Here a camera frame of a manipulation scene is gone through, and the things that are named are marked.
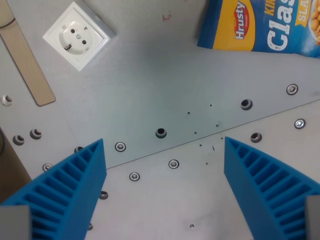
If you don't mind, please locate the brown board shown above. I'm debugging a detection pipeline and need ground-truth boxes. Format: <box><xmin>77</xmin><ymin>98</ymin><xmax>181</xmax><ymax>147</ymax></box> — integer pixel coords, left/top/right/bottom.
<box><xmin>0</xmin><ymin>126</ymin><xmax>34</xmax><ymax>205</ymax></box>

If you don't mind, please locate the white threaded insert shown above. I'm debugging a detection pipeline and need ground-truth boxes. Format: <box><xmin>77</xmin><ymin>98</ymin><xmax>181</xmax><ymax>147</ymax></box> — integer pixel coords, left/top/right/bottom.
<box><xmin>1</xmin><ymin>94</ymin><xmax>13</xmax><ymax>107</ymax></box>

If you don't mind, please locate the white wall power socket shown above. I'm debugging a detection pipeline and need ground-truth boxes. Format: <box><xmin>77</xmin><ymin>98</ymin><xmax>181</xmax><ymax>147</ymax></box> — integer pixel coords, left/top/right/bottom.
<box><xmin>42</xmin><ymin>1</ymin><xmax>117</xmax><ymax>73</ymax></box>

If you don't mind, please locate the blue yellow snack bag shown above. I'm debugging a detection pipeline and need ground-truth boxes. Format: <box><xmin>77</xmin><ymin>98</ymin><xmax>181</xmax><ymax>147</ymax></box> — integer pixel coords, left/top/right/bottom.
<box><xmin>196</xmin><ymin>0</ymin><xmax>320</xmax><ymax>60</ymax></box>

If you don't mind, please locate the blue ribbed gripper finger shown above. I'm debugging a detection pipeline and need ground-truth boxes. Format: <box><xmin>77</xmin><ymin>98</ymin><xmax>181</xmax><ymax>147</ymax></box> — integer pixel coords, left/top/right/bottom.
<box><xmin>223</xmin><ymin>136</ymin><xmax>320</xmax><ymax>240</ymax></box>
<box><xmin>0</xmin><ymin>138</ymin><xmax>108</xmax><ymax>240</ymax></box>

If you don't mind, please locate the thin black cable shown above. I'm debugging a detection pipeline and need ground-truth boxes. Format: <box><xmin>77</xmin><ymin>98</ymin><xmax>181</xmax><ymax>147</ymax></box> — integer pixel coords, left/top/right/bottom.
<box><xmin>0</xmin><ymin>14</ymin><xmax>17</xmax><ymax>29</ymax></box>

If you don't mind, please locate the light wooden strip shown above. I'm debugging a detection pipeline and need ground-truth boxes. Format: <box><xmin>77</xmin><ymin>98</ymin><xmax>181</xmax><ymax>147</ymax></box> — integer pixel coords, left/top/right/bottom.
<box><xmin>0</xmin><ymin>0</ymin><xmax>56</xmax><ymax>107</ymax></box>

